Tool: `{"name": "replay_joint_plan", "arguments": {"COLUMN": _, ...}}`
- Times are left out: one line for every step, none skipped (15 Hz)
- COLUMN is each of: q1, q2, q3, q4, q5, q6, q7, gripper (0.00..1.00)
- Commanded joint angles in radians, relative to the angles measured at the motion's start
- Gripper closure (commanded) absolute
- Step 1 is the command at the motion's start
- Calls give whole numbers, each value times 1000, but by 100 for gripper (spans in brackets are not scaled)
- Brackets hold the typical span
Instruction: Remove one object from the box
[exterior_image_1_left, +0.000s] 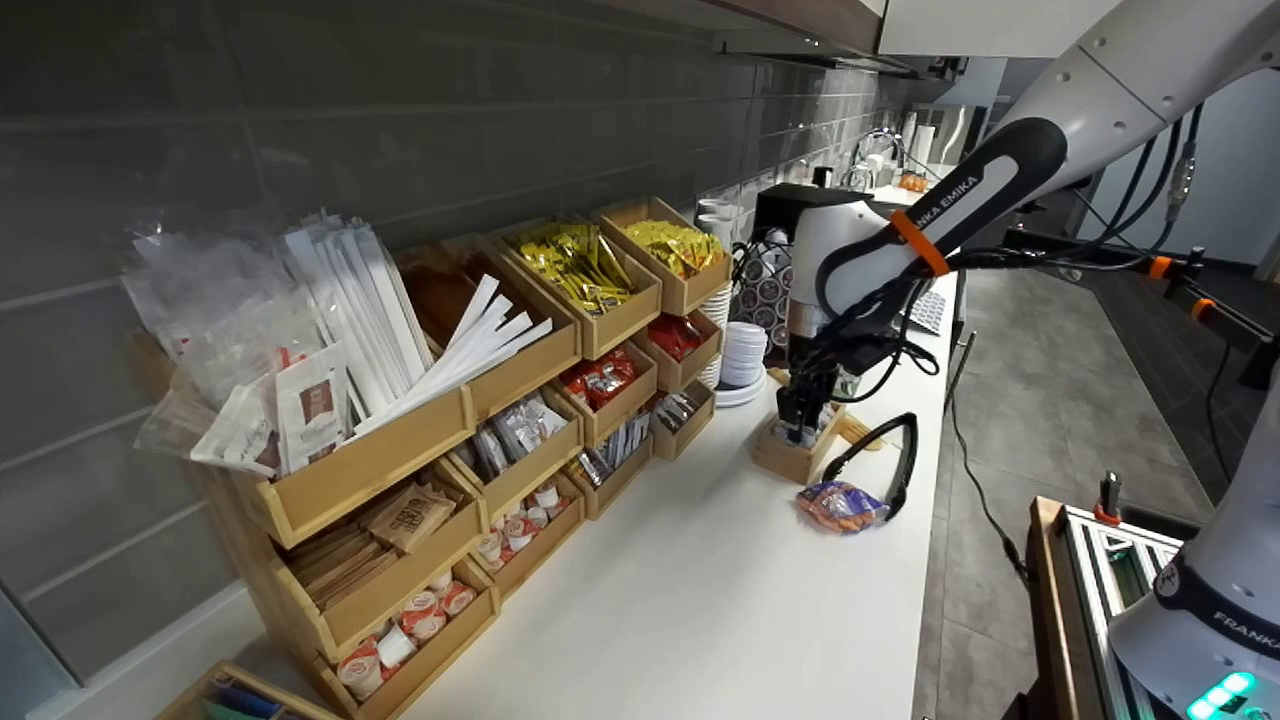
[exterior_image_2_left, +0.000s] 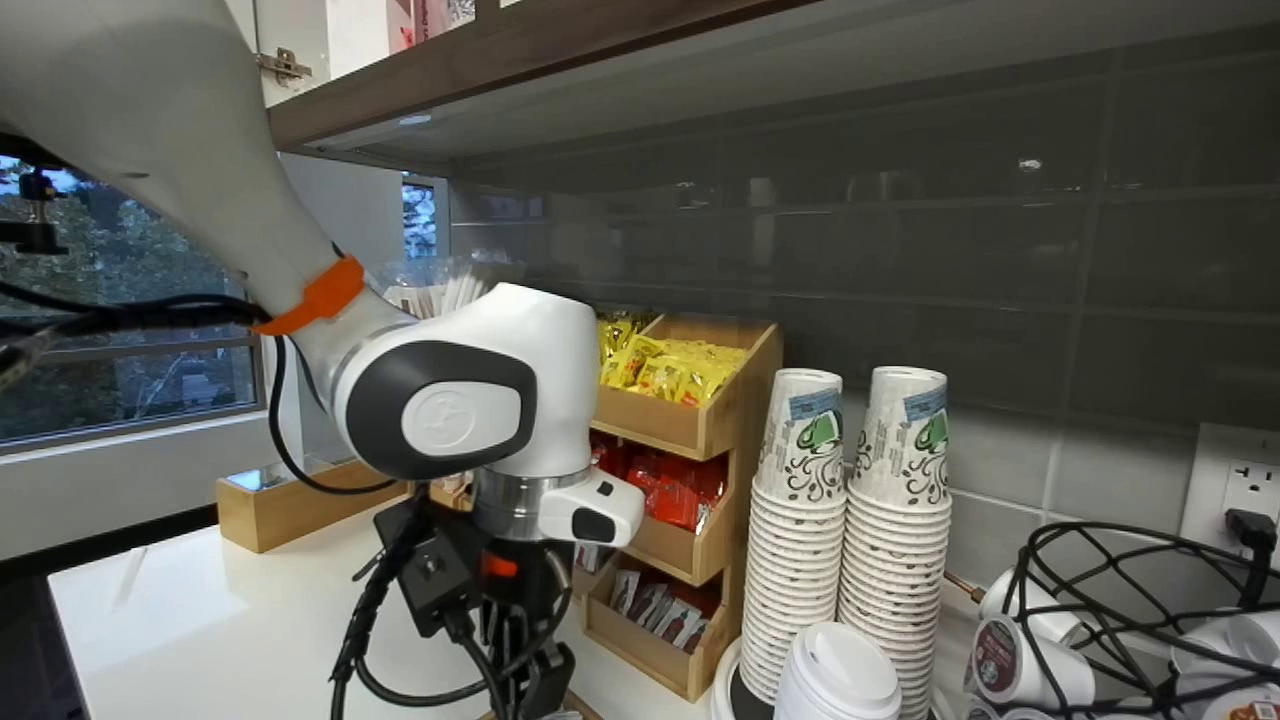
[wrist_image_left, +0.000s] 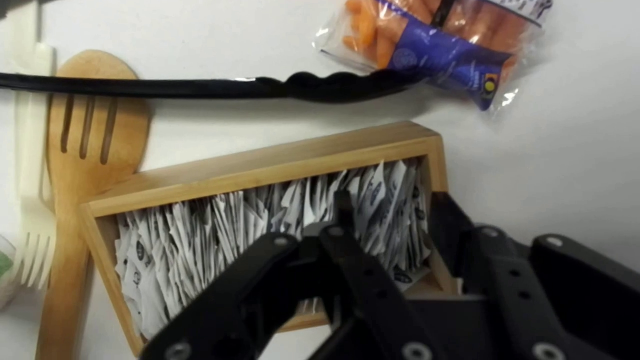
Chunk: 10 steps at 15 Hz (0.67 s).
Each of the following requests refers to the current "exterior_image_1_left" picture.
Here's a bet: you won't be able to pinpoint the wooden tiered organizer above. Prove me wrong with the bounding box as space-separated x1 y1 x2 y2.
198 197 737 720

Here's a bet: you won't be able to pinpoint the orange cable strap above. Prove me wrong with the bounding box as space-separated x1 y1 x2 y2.
890 208 952 274

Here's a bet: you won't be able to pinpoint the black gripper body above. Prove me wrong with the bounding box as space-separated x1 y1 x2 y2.
789 342 870 408

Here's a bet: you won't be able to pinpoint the white wall cabinet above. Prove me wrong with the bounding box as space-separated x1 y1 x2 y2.
872 0 1125 62

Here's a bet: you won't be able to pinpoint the small wooden packet box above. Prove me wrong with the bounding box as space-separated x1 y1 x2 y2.
747 411 872 487

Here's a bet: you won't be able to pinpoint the white cup lids stack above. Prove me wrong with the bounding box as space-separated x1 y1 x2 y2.
712 314 778 411

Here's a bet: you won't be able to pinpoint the clear plastic bags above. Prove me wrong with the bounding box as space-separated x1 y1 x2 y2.
115 216 333 464

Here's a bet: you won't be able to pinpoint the brown paper packets pile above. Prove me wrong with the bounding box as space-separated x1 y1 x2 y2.
285 476 466 604

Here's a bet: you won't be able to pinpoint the white brown printed sachet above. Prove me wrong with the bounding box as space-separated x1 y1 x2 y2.
271 349 355 476

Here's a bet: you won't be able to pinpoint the small dark handle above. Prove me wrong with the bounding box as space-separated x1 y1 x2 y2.
1092 469 1128 527

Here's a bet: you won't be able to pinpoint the white paper straws bundle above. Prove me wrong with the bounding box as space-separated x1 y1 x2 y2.
282 211 435 414

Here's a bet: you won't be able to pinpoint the red packets pile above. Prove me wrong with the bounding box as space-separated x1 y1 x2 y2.
645 312 723 369
564 349 645 411

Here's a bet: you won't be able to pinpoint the brown wooden wall shelf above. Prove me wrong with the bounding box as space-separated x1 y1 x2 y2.
716 0 890 61

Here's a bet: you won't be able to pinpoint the white stir sticks bundle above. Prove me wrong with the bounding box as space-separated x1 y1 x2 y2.
352 271 558 437

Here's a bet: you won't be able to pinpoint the red white creamers pile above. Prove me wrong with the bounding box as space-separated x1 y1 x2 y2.
333 567 479 703
472 481 573 575

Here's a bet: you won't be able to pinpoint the black coffee machine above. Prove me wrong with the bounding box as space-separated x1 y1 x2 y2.
751 178 876 253

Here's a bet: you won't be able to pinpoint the wooden robot cart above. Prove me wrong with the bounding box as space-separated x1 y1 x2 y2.
1020 491 1194 720

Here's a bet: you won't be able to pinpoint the grey white packets pile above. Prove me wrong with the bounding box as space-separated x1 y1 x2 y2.
468 392 573 481

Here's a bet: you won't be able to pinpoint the blue tea bags pile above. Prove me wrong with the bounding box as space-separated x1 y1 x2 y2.
198 681 287 720

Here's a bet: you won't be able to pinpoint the dark striped sachets pile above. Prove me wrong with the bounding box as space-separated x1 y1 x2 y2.
652 382 712 433

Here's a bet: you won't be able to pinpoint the yellow green packets pile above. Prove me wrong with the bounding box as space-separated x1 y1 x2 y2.
511 216 645 314

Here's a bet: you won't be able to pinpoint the white grey sachets pile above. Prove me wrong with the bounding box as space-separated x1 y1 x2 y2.
573 411 657 491

